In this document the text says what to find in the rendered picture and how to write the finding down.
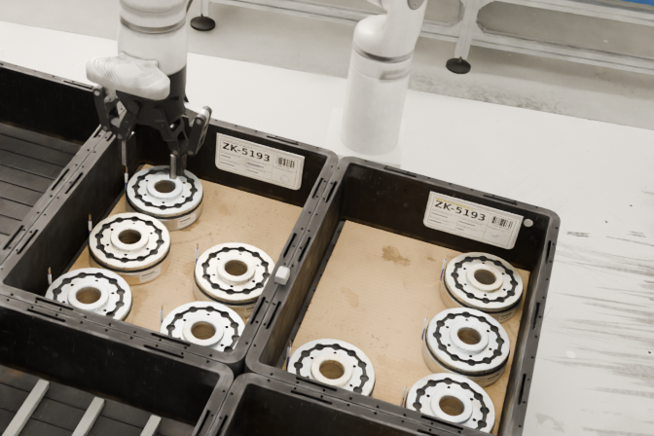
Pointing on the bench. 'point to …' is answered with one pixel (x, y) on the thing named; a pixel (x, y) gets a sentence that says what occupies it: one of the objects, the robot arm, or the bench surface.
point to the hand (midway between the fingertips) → (152, 159)
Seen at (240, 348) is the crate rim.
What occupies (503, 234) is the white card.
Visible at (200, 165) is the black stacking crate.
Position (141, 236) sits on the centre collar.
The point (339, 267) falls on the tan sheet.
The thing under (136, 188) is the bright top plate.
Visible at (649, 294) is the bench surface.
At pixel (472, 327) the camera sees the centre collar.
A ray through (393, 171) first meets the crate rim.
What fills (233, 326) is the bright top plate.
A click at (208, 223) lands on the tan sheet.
